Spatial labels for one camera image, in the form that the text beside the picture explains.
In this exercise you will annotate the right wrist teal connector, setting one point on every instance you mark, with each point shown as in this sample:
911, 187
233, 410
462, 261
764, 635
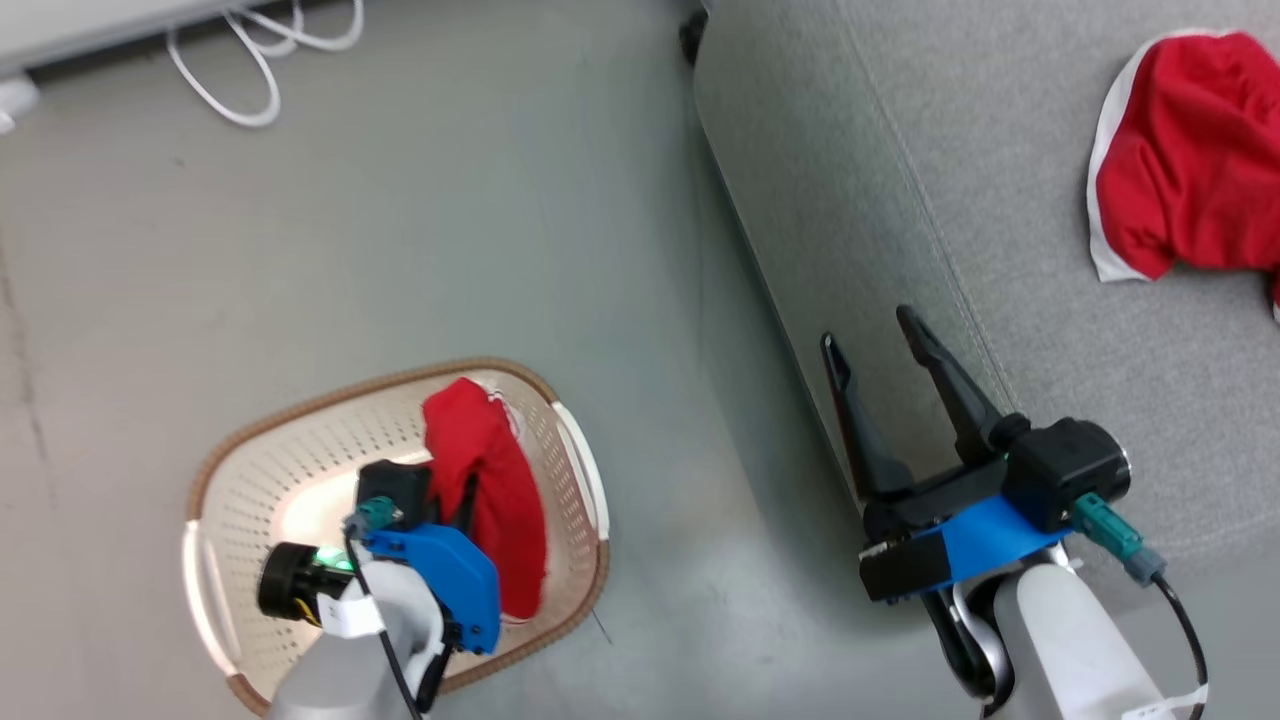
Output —
1115, 535

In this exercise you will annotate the left gripper blue body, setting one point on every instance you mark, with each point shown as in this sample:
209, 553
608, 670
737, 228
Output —
445, 580

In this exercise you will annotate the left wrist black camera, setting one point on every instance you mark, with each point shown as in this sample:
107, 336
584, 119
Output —
395, 490

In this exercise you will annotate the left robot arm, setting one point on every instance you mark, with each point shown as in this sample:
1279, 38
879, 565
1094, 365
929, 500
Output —
350, 640

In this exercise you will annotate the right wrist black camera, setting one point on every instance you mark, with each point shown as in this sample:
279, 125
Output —
1065, 470

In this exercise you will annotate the red garment with white trim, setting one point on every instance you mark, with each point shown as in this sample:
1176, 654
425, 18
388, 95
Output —
1190, 150

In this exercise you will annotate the beige perforated laundry basket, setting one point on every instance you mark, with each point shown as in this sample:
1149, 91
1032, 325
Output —
300, 470

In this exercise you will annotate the grey fabric sofa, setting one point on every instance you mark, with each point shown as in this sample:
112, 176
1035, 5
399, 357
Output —
1000, 250

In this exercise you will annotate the left wrist teal connector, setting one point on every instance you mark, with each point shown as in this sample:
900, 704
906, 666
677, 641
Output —
372, 517

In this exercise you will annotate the wrist teal connector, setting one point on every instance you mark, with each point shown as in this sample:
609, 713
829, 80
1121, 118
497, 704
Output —
1115, 535
372, 517

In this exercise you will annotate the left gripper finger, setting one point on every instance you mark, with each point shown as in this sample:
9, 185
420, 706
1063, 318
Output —
467, 505

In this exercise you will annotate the white power strip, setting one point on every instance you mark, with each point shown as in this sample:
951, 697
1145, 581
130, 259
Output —
15, 100

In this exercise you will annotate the right gripper blue body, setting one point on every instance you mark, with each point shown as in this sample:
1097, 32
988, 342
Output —
950, 540

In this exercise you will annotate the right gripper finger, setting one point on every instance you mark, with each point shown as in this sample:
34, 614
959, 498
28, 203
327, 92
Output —
950, 390
860, 430

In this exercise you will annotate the white partition panel grey frame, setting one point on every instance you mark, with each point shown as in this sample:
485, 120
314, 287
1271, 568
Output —
90, 25

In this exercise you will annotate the wrist black camera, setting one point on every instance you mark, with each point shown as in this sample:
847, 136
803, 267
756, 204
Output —
1065, 470
395, 490

